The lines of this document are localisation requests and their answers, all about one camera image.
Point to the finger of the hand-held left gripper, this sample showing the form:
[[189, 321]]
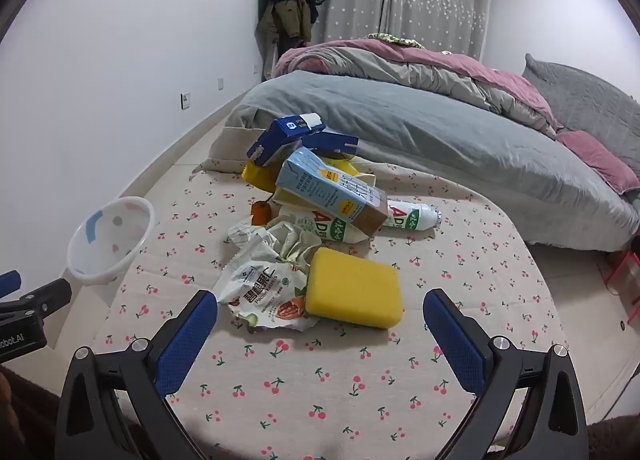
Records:
[[9, 284], [47, 297]]

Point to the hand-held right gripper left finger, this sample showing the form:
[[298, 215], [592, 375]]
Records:
[[185, 340]]

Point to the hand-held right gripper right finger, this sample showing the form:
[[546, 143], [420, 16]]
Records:
[[455, 345]]

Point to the white plastic basket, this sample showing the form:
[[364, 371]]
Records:
[[112, 245]]

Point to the cherry print tablecloth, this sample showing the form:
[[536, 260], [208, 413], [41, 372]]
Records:
[[450, 260]]

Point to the white nut snack wrapper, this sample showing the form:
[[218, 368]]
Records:
[[260, 296]]

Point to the yellow sponge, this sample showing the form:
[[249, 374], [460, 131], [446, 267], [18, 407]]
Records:
[[352, 287]]

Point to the white drink bottle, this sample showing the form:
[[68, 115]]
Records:
[[415, 215]]

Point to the crumpled white plastic wrapper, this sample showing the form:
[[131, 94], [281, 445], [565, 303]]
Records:
[[292, 242]]

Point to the small orange object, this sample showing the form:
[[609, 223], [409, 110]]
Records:
[[261, 214]]

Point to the yellow paper bag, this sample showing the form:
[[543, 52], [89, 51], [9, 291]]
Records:
[[260, 179]]

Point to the beige bed sheet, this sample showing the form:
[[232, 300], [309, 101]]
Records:
[[230, 150]]

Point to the light blue drink carton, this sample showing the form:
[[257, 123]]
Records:
[[320, 185]]

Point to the bed with grey duvet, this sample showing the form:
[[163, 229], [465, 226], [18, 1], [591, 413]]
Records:
[[425, 130]]

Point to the dark blue cardboard box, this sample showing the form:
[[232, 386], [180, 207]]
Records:
[[280, 137]]

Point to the pink pillow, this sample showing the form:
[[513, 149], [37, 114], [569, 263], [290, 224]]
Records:
[[595, 155]]

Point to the pink quilt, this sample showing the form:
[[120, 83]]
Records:
[[450, 65]]

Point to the grey pillow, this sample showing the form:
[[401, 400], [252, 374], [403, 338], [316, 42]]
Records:
[[585, 95]]

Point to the floral cloth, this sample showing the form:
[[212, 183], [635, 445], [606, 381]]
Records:
[[395, 40]]

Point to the olive jacket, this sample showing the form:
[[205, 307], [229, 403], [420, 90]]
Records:
[[285, 20]]

